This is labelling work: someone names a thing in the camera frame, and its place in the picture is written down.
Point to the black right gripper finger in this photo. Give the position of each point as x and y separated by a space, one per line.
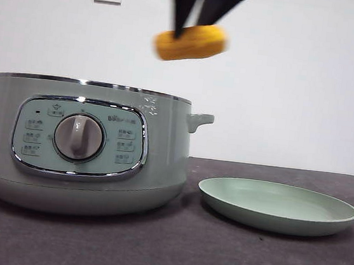
183 2
220 6

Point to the yellow corn cob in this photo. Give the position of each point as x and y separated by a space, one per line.
190 44

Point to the pale green electric steamer pot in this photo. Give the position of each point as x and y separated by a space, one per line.
160 169

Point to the pale green round plate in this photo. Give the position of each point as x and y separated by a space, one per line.
277 204

